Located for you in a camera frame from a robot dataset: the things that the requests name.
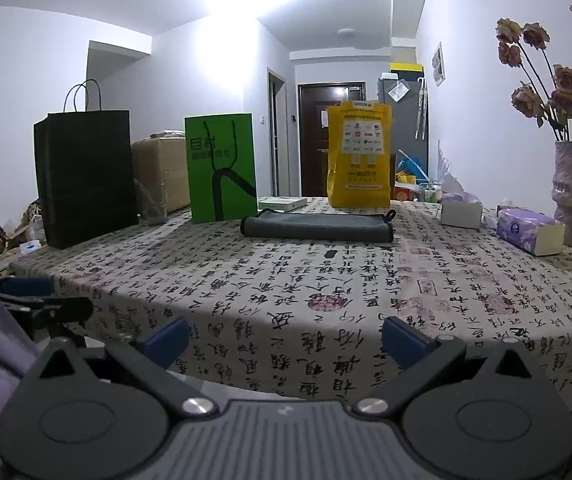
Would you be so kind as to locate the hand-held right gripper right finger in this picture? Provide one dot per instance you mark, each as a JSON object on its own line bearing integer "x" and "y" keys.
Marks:
{"x": 405, "y": 342}

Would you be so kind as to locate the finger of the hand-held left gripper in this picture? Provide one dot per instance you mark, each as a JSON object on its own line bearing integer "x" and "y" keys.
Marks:
{"x": 20, "y": 286}
{"x": 60, "y": 309}

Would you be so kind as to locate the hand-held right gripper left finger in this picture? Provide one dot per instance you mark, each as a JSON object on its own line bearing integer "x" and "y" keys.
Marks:
{"x": 165, "y": 338}

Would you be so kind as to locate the grey fabric pouch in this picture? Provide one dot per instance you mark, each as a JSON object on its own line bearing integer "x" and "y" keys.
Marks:
{"x": 316, "y": 225}

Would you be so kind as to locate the pile of floor clutter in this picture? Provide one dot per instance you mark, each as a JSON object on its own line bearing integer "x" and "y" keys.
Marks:
{"x": 0, "y": 240}

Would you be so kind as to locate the black paper bag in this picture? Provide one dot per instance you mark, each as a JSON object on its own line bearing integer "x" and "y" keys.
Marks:
{"x": 85, "y": 180}

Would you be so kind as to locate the calligraphy printed tablecloth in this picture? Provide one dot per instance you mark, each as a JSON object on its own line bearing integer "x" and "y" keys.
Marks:
{"x": 286, "y": 290}

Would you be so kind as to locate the clear glass cup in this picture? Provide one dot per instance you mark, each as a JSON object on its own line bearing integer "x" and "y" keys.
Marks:
{"x": 153, "y": 208}

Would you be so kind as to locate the white tissue box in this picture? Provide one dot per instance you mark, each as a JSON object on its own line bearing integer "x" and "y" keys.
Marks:
{"x": 461, "y": 216}

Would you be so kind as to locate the green paper bag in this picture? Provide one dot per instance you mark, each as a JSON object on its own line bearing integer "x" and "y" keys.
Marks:
{"x": 199, "y": 200}

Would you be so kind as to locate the red snack box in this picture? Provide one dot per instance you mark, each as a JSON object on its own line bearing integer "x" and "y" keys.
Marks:
{"x": 408, "y": 193}

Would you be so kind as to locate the yellow printed bag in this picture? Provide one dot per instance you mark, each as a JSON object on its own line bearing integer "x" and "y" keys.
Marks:
{"x": 358, "y": 192}

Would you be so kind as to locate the purple tissue pack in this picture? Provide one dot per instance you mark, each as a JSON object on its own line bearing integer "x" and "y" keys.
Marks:
{"x": 521, "y": 230}

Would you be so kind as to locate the brown cardboard box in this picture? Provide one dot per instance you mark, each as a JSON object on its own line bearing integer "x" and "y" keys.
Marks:
{"x": 163, "y": 167}

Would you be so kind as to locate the blue plastic bag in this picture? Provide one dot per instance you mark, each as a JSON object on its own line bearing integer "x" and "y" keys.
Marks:
{"x": 411, "y": 166}

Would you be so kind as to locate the flat white box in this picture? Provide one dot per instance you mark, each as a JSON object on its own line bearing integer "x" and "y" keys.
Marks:
{"x": 281, "y": 204}

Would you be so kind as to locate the grey refrigerator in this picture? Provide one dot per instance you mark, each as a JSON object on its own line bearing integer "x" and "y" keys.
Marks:
{"x": 408, "y": 130}

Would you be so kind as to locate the dark brown door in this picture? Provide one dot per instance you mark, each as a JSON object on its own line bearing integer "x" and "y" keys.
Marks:
{"x": 311, "y": 135}

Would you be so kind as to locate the white paper note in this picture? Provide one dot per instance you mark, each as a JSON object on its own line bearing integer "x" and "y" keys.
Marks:
{"x": 398, "y": 91}

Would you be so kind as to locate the yellow and black box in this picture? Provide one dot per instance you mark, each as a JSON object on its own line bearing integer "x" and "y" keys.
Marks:
{"x": 406, "y": 70}

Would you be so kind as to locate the dried roses bunch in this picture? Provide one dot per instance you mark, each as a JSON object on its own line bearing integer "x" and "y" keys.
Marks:
{"x": 566, "y": 80}

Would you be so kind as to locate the interior door frame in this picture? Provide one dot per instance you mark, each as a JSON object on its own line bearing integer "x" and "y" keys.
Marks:
{"x": 276, "y": 130}

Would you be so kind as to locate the framed wall picture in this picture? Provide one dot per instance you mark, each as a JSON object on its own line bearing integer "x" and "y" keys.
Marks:
{"x": 438, "y": 62}

